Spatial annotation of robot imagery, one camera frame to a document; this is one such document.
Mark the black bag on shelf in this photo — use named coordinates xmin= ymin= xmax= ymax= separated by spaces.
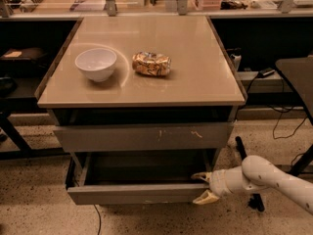
xmin=0 ymin=47 xmax=48 ymax=69

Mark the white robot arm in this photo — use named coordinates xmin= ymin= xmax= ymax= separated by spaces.
xmin=192 ymin=156 xmax=313 ymax=214

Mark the crushed gold soda can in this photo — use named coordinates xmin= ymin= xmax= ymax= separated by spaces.
xmin=132 ymin=52 xmax=171 ymax=76

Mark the black cable on floor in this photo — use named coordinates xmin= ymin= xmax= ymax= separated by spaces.
xmin=267 ymin=104 xmax=308 ymax=140

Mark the black table leg bar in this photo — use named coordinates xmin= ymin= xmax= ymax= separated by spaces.
xmin=234 ymin=135 xmax=266 ymax=213

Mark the white ceramic bowl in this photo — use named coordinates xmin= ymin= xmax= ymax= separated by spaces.
xmin=75 ymin=48 xmax=117 ymax=82

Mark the dark round side table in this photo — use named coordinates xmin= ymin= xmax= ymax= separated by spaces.
xmin=276 ymin=56 xmax=313 ymax=124

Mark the grey drawer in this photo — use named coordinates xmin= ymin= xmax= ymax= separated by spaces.
xmin=54 ymin=122 xmax=233 ymax=153
xmin=66 ymin=150 xmax=210 ymax=206

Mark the grey drawer cabinet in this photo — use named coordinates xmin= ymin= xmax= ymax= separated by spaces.
xmin=37 ymin=16 xmax=246 ymax=205

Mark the black phone on shelf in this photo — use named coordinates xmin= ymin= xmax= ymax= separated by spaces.
xmin=257 ymin=68 xmax=275 ymax=78

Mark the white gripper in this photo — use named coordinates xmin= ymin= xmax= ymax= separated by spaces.
xmin=191 ymin=166 xmax=247 ymax=205

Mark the grey top drawer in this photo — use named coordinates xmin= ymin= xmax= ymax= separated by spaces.
xmin=54 ymin=122 xmax=233 ymax=153

